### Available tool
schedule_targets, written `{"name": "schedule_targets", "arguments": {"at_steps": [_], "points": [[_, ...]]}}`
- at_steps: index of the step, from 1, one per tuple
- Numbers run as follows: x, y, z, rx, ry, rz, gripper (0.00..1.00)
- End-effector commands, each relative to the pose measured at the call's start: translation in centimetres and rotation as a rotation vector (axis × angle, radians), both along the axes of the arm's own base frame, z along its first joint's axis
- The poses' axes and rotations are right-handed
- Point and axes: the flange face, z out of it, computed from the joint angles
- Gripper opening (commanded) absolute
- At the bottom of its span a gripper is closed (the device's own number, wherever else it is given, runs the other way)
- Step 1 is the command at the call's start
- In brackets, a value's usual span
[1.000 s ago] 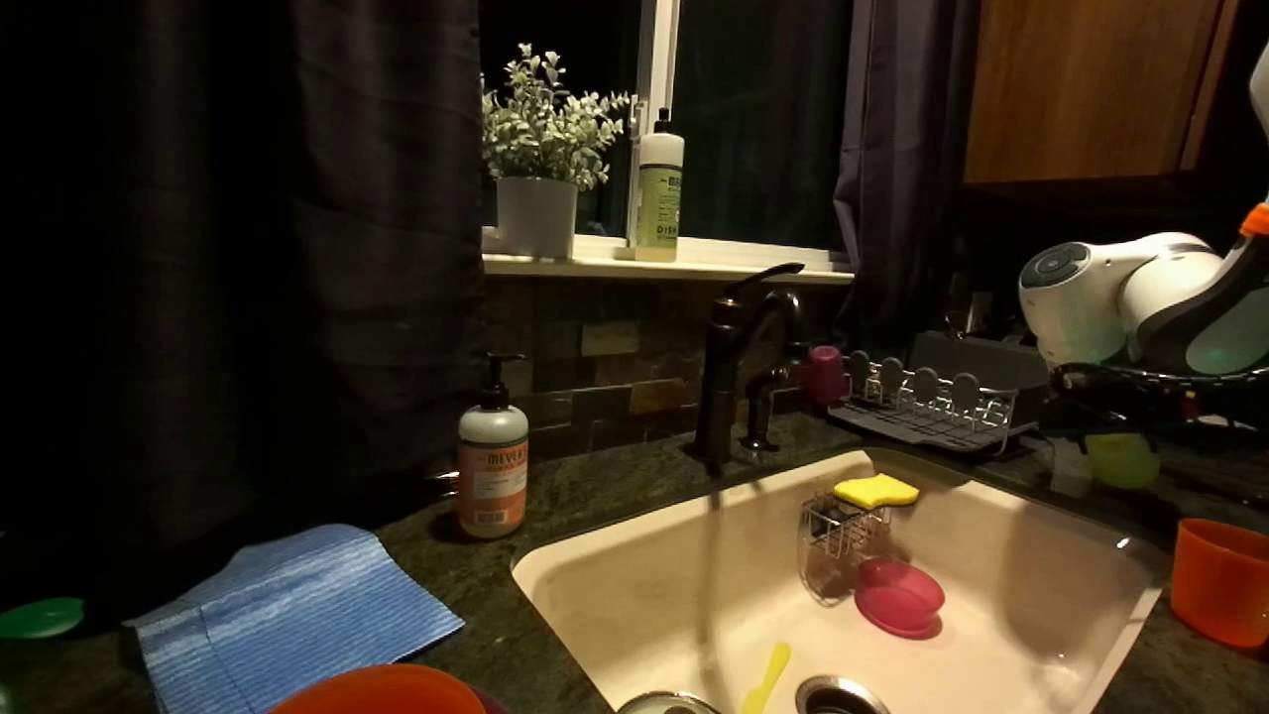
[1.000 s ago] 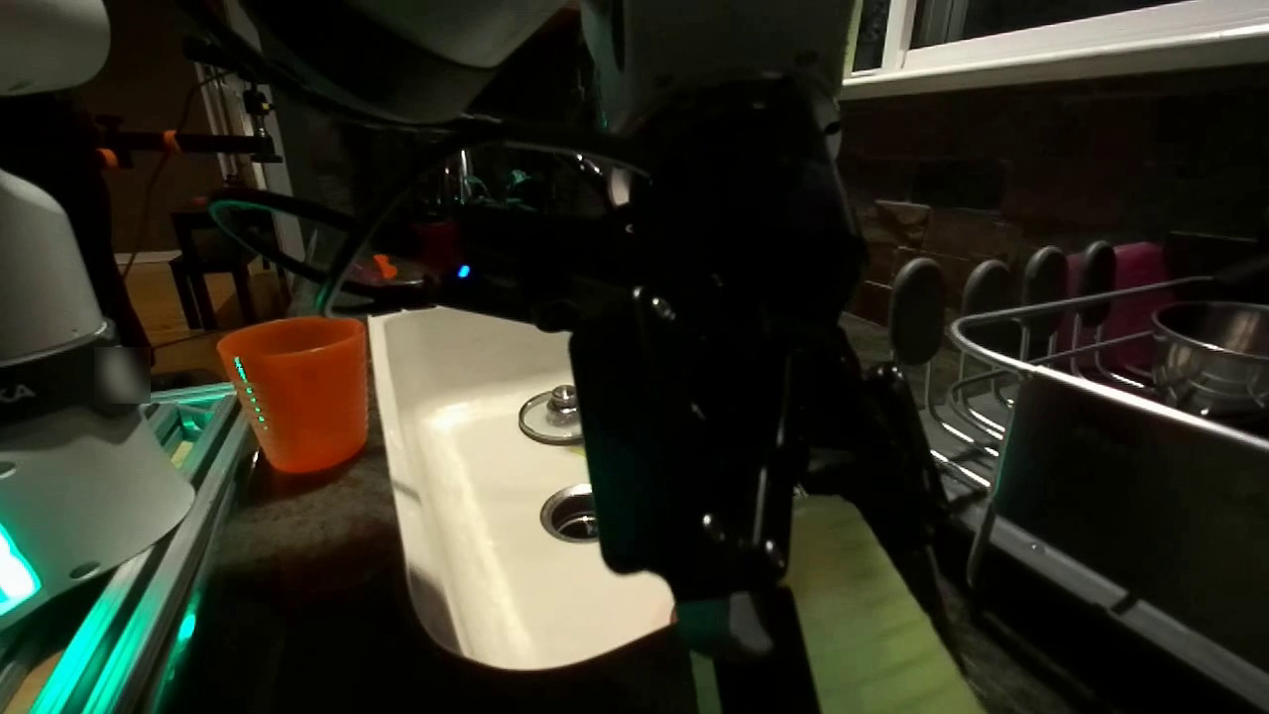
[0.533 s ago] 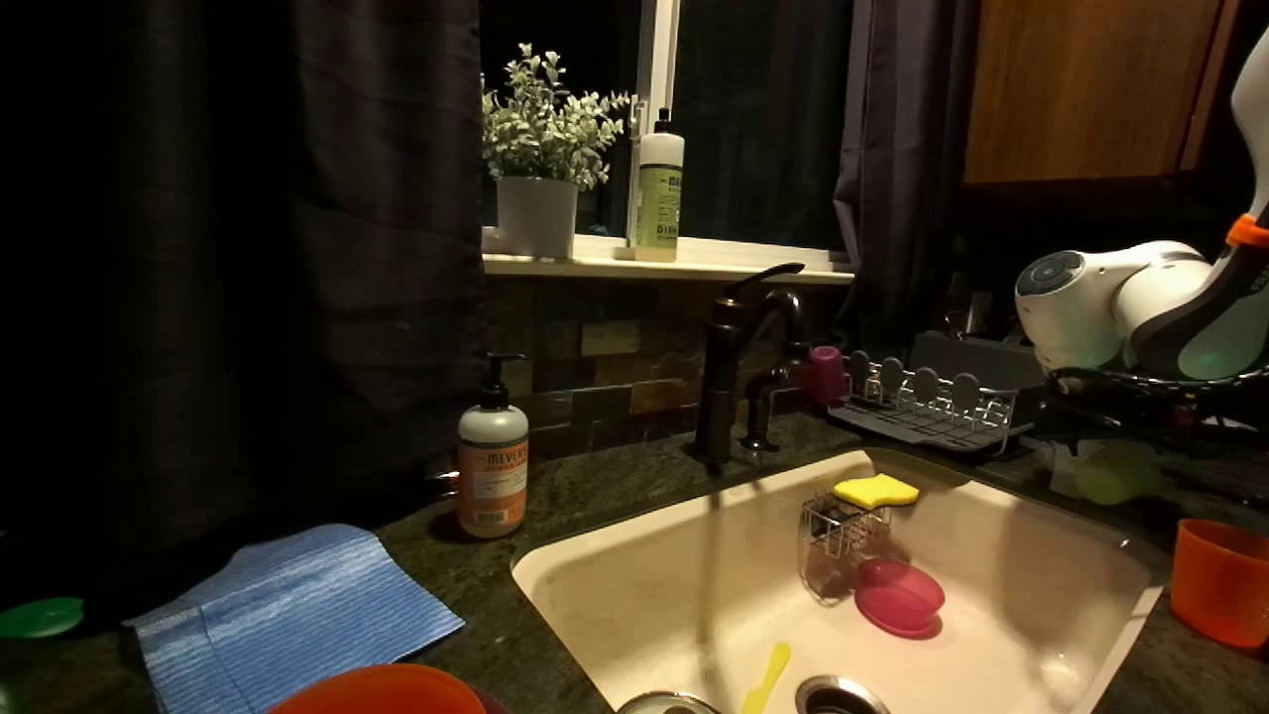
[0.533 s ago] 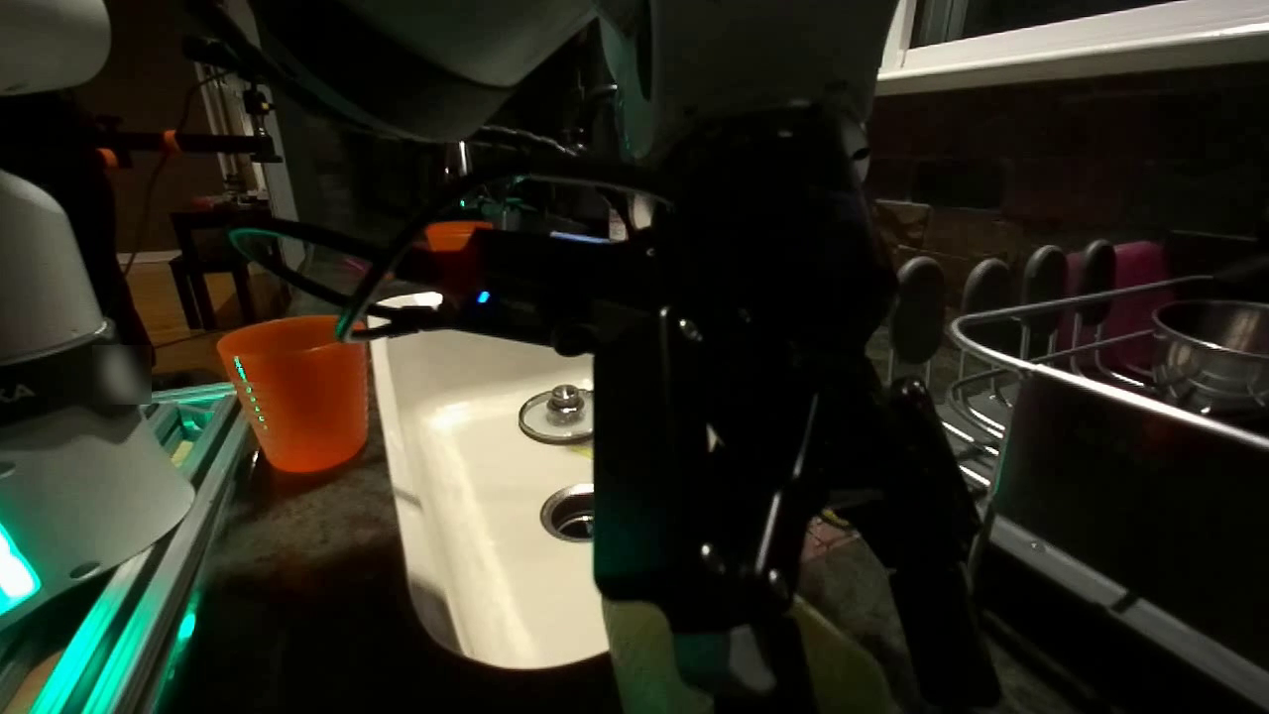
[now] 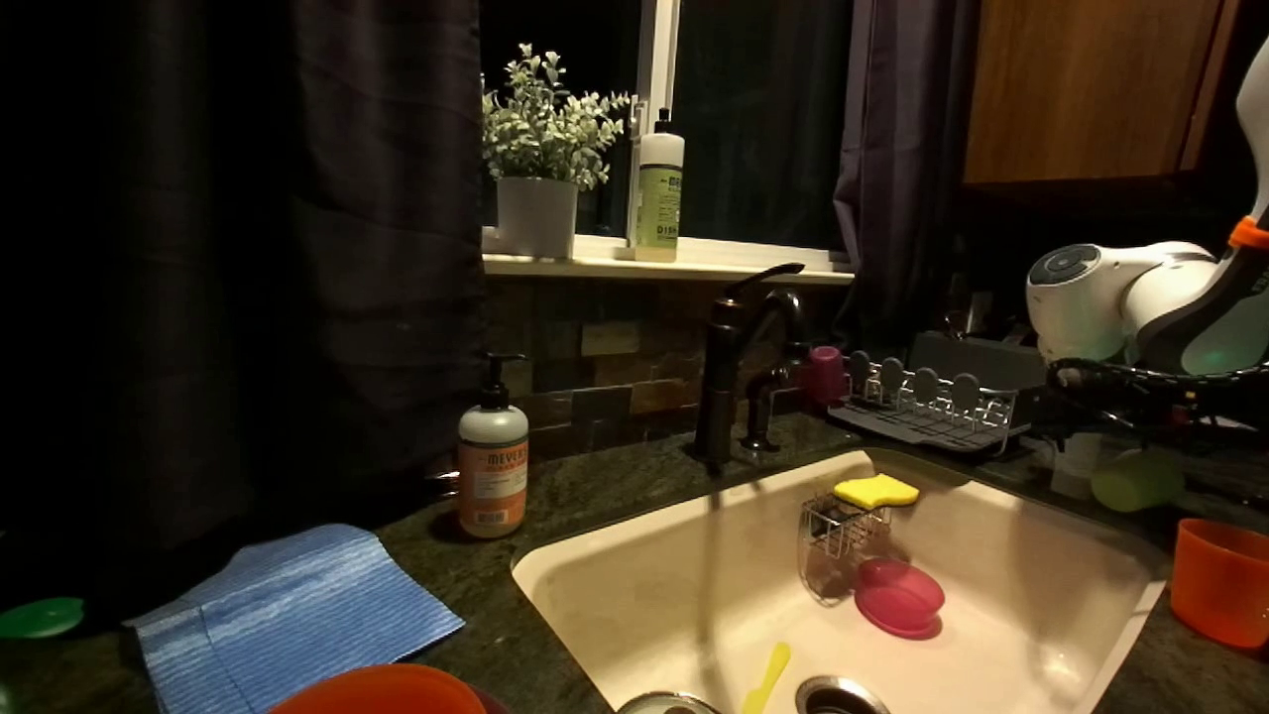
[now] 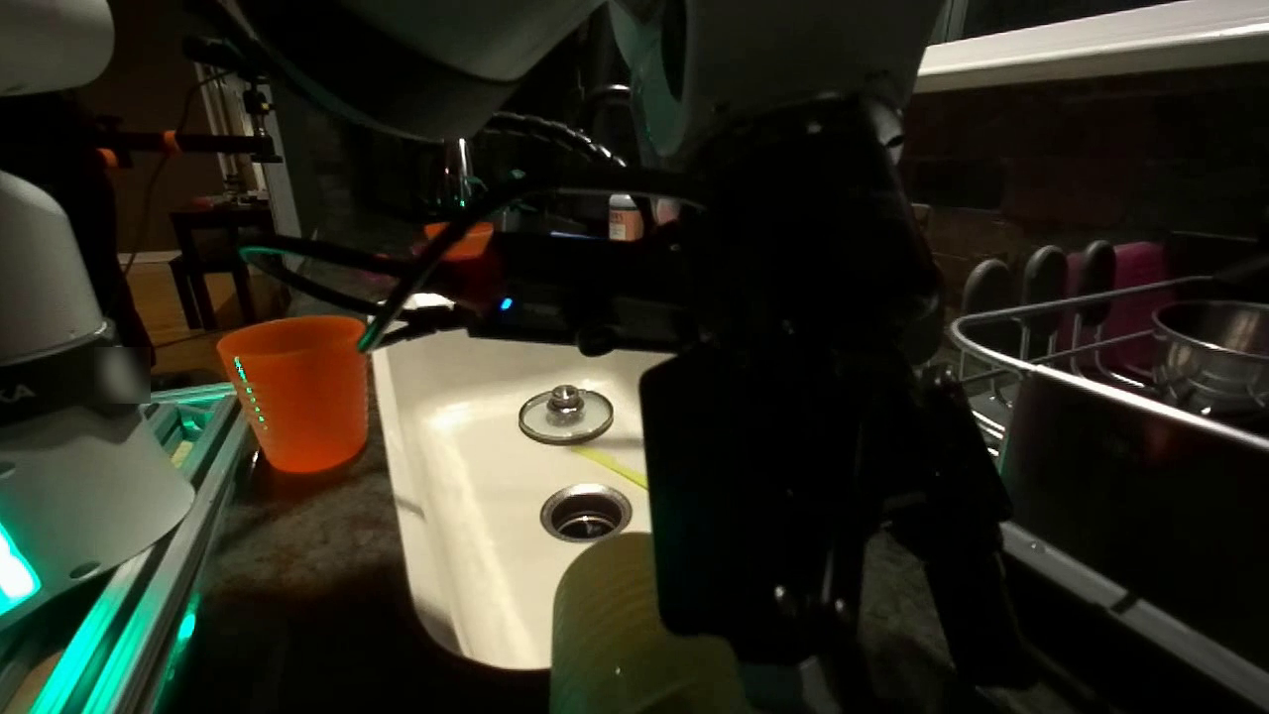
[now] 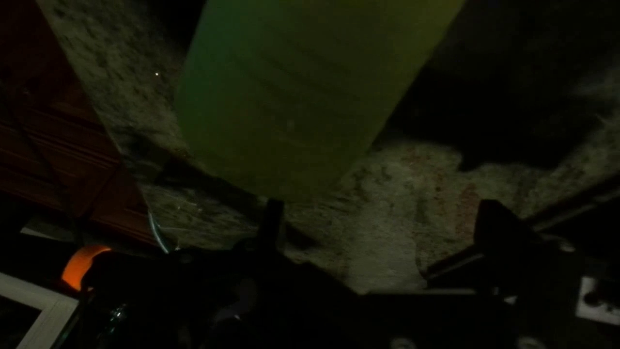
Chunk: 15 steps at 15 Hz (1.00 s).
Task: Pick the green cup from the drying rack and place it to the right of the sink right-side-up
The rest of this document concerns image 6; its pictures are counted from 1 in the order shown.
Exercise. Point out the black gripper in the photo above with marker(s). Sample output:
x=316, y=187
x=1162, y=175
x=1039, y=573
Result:
x=755, y=499

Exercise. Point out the white kitchen sink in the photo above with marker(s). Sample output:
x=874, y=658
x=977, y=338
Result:
x=460, y=558

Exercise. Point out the pink plastic cup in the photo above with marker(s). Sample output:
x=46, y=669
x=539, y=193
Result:
x=1141, y=297

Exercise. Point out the metal sink drain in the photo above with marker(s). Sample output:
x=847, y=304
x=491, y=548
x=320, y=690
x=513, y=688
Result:
x=585, y=513

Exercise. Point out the orange plastic cup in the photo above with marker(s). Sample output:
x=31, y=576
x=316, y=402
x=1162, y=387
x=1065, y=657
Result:
x=297, y=388

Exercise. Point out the yellow plastic utensil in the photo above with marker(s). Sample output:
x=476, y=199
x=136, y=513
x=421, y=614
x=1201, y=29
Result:
x=614, y=465

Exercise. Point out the green plastic cup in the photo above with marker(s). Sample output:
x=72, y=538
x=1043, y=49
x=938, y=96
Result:
x=620, y=637

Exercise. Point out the dark wooden stool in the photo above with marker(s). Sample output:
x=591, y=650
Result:
x=219, y=238

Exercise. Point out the grey dish drying rack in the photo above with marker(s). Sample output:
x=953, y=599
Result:
x=1122, y=448

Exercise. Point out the aluminium mounting frame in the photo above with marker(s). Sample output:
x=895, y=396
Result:
x=145, y=567

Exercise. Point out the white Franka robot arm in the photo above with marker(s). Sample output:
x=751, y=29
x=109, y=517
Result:
x=46, y=280

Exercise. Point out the white window sill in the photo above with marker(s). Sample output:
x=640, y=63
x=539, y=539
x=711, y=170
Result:
x=1097, y=41

